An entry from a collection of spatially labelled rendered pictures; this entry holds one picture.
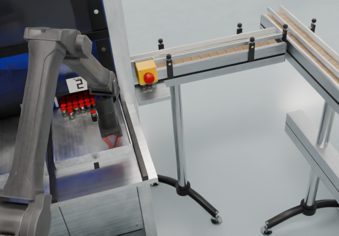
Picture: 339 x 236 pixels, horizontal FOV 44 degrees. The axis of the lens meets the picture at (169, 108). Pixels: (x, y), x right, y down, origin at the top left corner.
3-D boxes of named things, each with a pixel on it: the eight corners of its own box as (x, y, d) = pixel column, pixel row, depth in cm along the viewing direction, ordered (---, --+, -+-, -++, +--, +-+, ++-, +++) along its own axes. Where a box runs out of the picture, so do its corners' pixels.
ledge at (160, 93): (132, 86, 174) (131, 82, 173) (162, 80, 176) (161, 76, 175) (138, 106, 163) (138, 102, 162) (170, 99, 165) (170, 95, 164)
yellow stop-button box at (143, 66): (135, 75, 162) (133, 60, 158) (154, 72, 163) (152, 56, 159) (139, 86, 156) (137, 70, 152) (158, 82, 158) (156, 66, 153)
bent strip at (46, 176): (39, 169, 138) (34, 156, 134) (48, 167, 138) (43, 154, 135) (40, 201, 127) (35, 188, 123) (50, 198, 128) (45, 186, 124)
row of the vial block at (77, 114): (63, 117, 158) (60, 107, 155) (110, 106, 161) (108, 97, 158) (63, 120, 156) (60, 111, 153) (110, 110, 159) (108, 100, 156)
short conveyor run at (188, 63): (133, 97, 171) (128, 64, 161) (126, 76, 183) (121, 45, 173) (286, 63, 182) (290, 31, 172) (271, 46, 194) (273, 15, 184)
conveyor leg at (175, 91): (173, 188, 231) (161, 73, 183) (188, 184, 233) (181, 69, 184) (177, 200, 224) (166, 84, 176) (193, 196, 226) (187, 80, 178)
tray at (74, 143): (52, 108, 163) (49, 101, 161) (117, 94, 167) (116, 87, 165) (56, 169, 137) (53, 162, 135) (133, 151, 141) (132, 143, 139)
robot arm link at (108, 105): (91, 98, 128) (108, 97, 127) (97, 88, 134) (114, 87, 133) (95, 117, 132) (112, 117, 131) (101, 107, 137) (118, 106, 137)
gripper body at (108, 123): (117, 120, 141) (113, 101, 138) (122, 134, 133) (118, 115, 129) (99, 124, 140) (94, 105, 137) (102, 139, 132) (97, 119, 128)
